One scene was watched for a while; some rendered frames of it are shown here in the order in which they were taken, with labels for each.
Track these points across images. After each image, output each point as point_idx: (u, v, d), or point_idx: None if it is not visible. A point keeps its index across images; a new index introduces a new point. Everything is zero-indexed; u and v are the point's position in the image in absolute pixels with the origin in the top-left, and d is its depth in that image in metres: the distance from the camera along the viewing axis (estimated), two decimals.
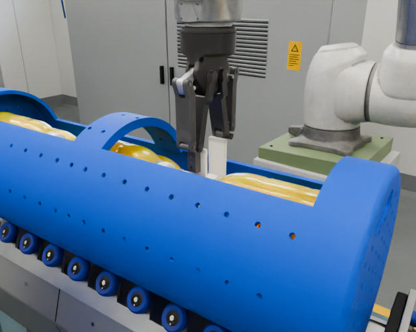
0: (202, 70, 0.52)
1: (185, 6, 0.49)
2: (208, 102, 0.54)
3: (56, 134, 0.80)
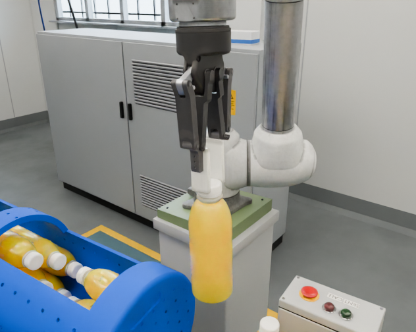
0: (199, 69, 0.53)
1: (180, 6, 0.50)
2: (207, 101, 0.55)
3: None
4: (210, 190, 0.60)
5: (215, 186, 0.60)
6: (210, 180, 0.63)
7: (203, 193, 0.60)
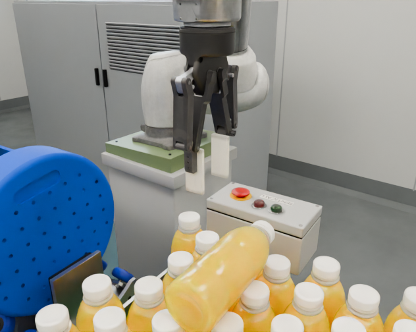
0: (201, 70, 0.52)
1: (183, 6, 0.49)
2: (206, 101, 0.54)
3: None
4: (208, 246, 0.64)
5: (212, 242, 0.64)
6: (209, 233, 0.67)
7: (201, 247, 0.64)
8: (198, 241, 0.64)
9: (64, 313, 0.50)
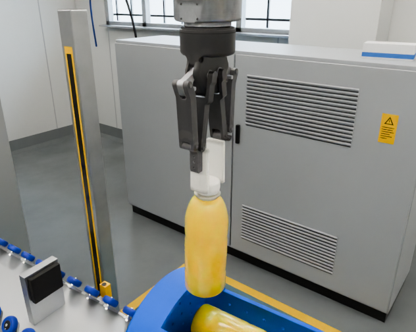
0: (202, 70, 0.52)
1: (184, 6, 0.49)
2: (208, 102, 0.54)
3: None
4: None
5: None
6: None
7: None
8: None
9: None
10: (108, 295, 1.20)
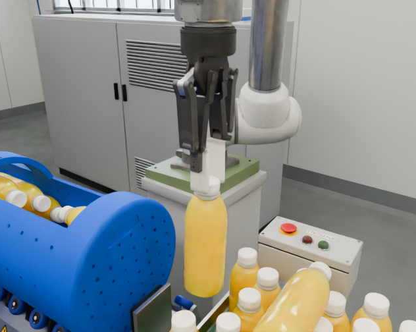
0: (202, 70, 0.52)
1: (185, 6, 0.49)
2: (208, 103, 0.54)
3: None
4: (270, 282, 0.73)
5: (274, 278, 0.73)
6: (269, 269, 0.76)
7: (264, 283, 0.74)
8: (261, 278, 0.74)
9: None
10: None
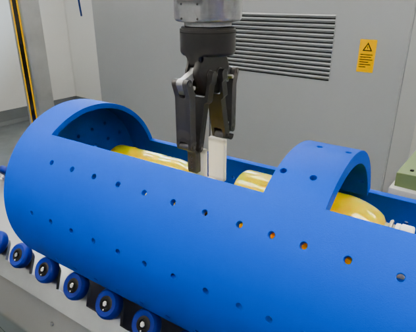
0: (202, 70, 0.52)
1: (184, 6, 0.49)
2: (208, 102, 0.54)
3: None
4: None
5: None
6: None
7: None
8: None
9: None
10: None
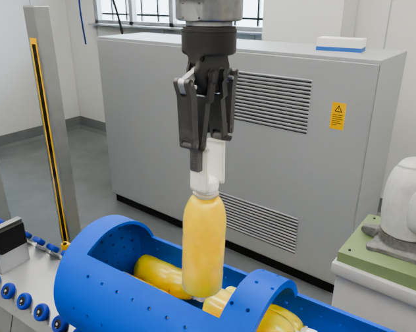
0: (203, 70, 0.53)
1: (186, 6, 0.50)
2: (209, 101, 0.55)
3: None
4: None
5: None
6: None
7: None
8: None
9: None
10: None
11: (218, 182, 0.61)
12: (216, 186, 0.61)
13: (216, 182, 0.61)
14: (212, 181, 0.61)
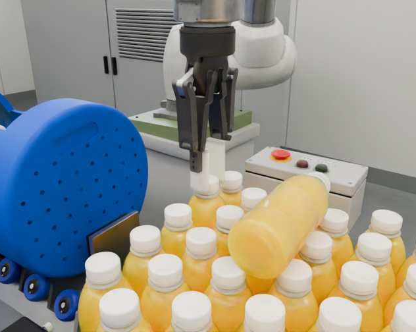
0: (201, 70, 0.52)
1: (184, 6, 0.49)
2: (208, 102, 0.54)
3: (166, 206, 0.58)
4: (256, 201, 0.60)
5: (260, 197, 0.60)
6: (255, 190, 0.63)
7: (248, 203, 0.61)
8: (245, 197, 0.61)
9: (116, 260, 0.46)
10: None
11: (218, 181, 0.61)
12: (216, 185, 0.61)
13: (216, 182, 0.61)
14: (212, 180, 0.61)
